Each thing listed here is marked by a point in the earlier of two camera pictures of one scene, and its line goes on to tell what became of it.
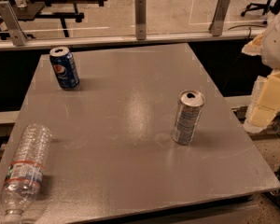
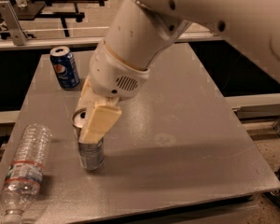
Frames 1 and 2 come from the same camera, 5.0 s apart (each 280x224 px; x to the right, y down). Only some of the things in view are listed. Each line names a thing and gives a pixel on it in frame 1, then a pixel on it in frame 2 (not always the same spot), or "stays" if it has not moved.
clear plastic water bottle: x=25 y=173 stays
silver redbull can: x=189 y=107 → x=91 y=155
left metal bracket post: x=11 y=22 stays
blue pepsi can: x=64 y=67 stays
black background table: x=58 y=6 stays
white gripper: x=277 y=49 → x=112 y=74
